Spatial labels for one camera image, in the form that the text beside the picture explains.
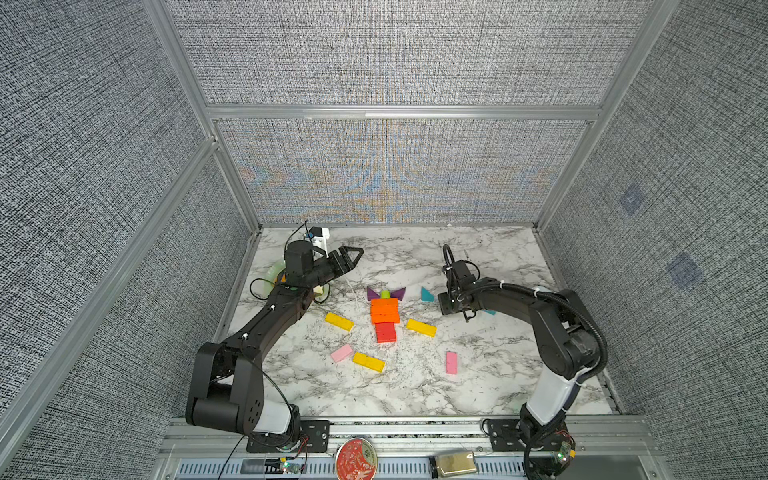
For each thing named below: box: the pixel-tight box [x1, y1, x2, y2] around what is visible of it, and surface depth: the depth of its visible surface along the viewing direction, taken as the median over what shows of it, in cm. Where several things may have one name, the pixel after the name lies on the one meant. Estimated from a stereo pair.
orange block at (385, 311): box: [371, 306, 399, 316], surface depth 97 cm
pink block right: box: [445, 351, 459, 375], surface depth 87 cm
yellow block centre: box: [406, 319, 437, 337], surface depth 94 cm
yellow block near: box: [352, 352, 385, 373], surface depth 87 cm
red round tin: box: [336, 437, 378, 480], surface depth 69 cm
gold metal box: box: [436, 451, 477, 477], surface depth 69 cm
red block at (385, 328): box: [375, 322, 395, 334], surface depth 94 cm
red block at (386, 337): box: [376, 333, 396, 343], surface depth 92 cm
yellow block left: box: [324, 312, 354, 332], surface depth 95 cm
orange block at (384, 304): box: [370, 298, 399, 311], surface depth 99 cm
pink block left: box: [330, 343, 353, 363], surface depth 89 cm
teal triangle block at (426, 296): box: [421, 286, 435, 302], surface depth 100 cm
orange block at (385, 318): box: [372, 314, 401, 325], surface depth 95 cm
